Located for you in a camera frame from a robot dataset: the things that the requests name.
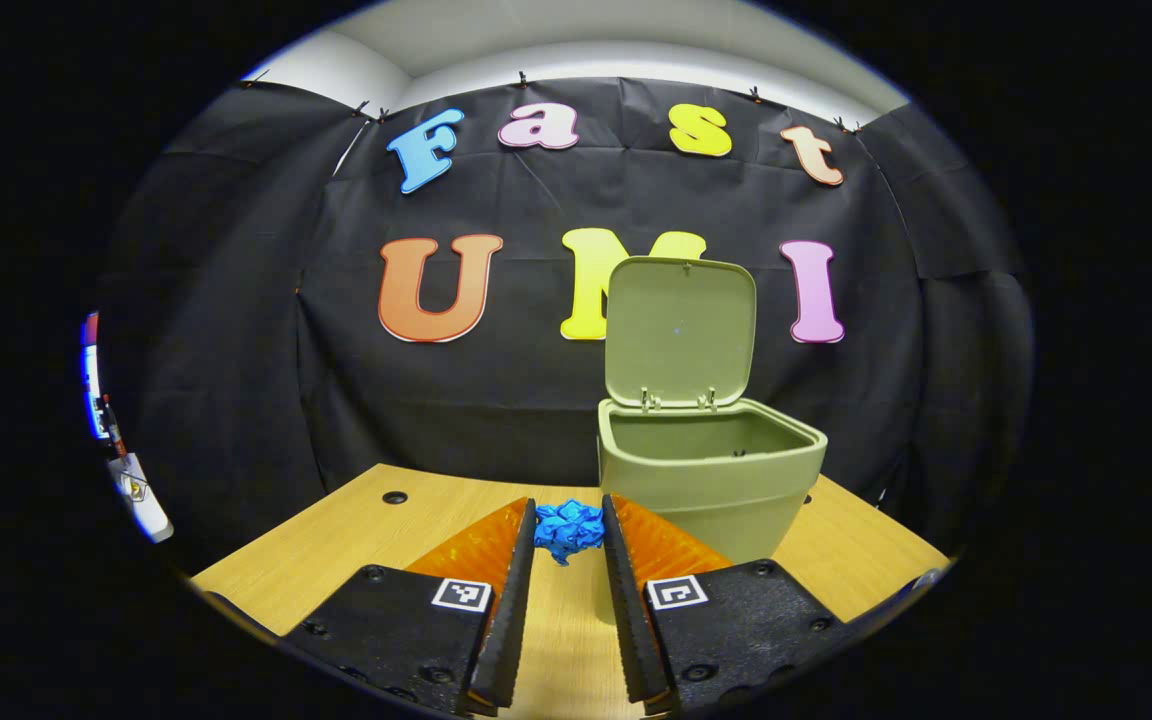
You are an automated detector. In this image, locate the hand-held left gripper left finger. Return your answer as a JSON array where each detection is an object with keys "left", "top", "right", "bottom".
[{"left": 276, "top": 497, "right": 538, "bottom": 717}]

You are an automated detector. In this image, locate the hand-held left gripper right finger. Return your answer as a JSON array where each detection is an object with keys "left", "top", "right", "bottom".
[{"left": 601, "top": 493, "right": 852, "bottom": 716}]

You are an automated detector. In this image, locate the blue paper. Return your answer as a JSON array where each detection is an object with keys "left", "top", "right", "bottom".
[{"left": 534, "top": 499, "right": 605, "bottom": 567}]

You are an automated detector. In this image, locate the green desktop garbage bin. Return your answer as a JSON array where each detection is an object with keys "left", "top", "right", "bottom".
[{"left": 594, "top": 256, "right": 829, "bottom": 623}]

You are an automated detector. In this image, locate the wooden desktop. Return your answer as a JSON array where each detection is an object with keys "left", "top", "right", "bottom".
[{"left": 189, "top": 462, "right": 952, "bottom": 720}]

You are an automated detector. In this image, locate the black backdrop cloth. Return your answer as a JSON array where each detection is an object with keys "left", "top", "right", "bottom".
[{"left": 101, "top": 75, "right": 1037, "bottom": 561}]

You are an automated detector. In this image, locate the white side table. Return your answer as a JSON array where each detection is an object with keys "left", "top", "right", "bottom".
[{"left": 108, "top": 452, "right": 175, "bottom": 544}]

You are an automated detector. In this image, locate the small red bottle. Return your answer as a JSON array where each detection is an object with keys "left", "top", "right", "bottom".
[{"left": 101, "top": 395, "right": 127, "bottom": 459}]

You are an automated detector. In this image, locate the computer monitor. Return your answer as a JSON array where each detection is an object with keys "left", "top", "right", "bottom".
[{"left": 83, "top": 312, "right": 107, "bottom": 441}]

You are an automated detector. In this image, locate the row of black cloth clips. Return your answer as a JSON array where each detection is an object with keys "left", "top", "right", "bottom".
[{"left": 246, "top": 68, "right": 862, "bottom": 136}]

